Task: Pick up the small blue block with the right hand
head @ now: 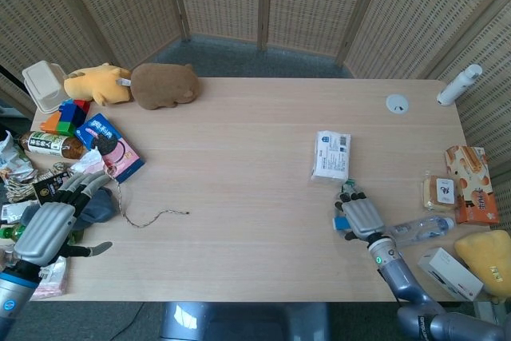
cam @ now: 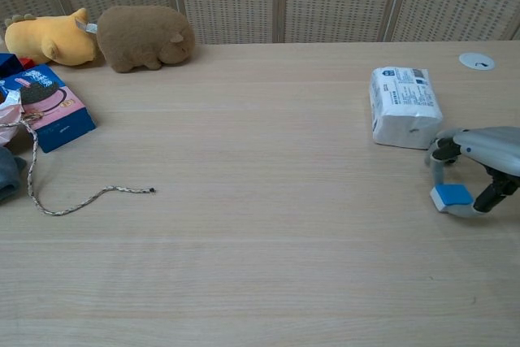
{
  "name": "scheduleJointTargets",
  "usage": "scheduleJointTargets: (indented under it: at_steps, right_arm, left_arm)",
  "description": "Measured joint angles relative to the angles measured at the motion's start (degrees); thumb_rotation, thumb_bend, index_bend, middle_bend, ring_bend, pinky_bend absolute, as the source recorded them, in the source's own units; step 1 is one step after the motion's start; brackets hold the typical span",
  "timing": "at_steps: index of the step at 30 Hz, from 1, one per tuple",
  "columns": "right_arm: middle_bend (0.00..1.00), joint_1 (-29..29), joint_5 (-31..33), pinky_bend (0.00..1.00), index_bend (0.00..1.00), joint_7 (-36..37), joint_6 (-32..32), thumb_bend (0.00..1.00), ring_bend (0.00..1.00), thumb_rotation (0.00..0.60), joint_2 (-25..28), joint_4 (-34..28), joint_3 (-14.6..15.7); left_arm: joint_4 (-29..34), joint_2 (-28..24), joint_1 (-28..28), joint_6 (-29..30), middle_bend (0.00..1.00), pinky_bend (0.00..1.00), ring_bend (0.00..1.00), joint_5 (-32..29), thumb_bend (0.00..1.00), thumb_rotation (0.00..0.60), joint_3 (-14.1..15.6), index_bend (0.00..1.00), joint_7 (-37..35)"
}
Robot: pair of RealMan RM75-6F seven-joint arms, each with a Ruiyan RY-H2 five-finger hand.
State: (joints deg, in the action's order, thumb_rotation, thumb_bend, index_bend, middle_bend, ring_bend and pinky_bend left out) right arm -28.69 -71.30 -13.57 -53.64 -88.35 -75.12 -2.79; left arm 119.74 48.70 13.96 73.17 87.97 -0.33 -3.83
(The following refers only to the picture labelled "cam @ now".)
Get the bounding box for white round cable grommet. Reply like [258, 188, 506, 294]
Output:
[458, 52, 496, 71]

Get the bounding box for braided rope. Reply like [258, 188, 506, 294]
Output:
[0, 113, 157, 217]

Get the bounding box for brown plush toy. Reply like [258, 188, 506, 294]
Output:
[96, 5, 197, 74]

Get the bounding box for blue pink cookie box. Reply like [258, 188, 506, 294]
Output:
[0, 64, 98, 154]

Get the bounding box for grey cloth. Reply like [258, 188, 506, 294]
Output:
[0, 145, 28, 204]

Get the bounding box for yellow plush toy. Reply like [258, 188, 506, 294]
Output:
[4, 7, 99, 67]

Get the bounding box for white tissue pack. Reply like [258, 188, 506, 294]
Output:
[368, 66, 444, 150]

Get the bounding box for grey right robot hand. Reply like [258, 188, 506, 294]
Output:
[424, 126, 520, 219]

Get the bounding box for small blue square block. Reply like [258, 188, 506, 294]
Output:
[430, 184, 475, 213]

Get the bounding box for pink white plastic bag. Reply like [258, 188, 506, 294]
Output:
[0, 89, 26, 147]

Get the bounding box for colourful building blocks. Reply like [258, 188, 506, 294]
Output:
[0, 52, 38, 78]

